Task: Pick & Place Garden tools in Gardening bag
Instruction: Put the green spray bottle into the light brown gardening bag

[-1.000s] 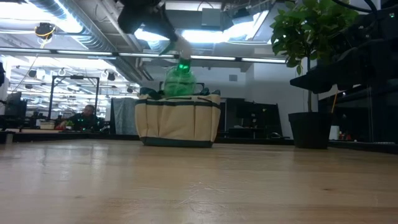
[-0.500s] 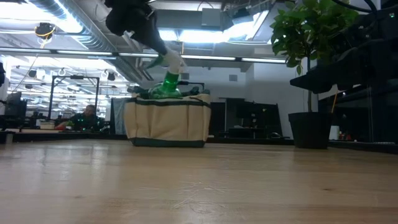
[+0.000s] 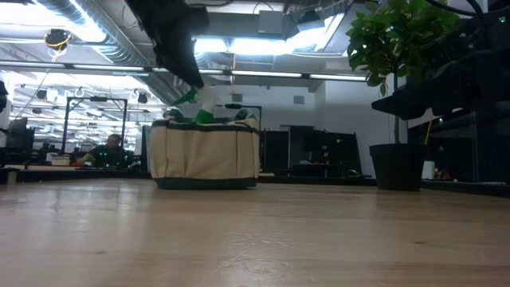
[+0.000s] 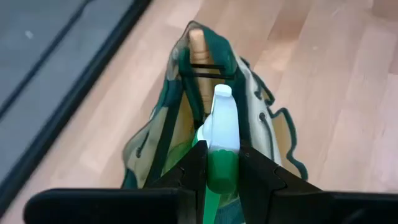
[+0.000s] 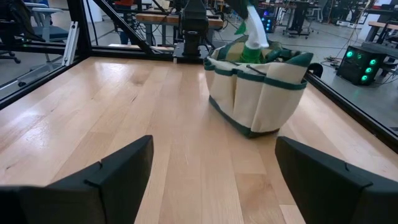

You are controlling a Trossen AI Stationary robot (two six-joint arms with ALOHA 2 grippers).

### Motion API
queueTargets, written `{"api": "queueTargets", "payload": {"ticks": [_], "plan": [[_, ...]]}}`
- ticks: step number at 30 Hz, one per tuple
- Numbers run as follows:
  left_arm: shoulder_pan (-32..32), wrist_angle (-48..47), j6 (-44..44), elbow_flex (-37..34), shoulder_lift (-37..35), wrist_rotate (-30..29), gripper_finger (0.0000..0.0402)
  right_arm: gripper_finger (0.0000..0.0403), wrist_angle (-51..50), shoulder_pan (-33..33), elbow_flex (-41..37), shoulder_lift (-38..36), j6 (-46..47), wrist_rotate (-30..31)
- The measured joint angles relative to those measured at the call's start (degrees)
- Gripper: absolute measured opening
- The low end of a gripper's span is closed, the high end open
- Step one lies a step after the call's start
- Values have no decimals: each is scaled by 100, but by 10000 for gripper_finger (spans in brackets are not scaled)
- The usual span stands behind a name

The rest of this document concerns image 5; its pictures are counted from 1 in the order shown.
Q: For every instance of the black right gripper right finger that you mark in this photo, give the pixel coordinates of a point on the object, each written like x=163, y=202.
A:
x=335, y=193

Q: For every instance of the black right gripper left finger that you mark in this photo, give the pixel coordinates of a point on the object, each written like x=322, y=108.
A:
x=93, y=199

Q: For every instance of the beige green gardening tote bag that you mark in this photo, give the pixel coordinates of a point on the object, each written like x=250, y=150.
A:
x=264, y=102

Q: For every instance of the green spray bottle white nozzle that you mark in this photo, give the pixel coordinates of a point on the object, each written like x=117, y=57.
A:
x=256, y=34

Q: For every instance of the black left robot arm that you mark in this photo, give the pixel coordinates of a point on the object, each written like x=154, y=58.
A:
x=194, y=25

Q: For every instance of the black computer green lights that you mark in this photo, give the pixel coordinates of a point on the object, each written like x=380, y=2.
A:
x=360, y=65

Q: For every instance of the person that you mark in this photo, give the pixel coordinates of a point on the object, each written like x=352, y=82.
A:
x=125, y=35

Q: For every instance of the office chair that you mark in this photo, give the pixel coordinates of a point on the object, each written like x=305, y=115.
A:
x=46, y=31

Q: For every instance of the wooden workbench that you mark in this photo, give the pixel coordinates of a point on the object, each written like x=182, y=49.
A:
x=161, y=19

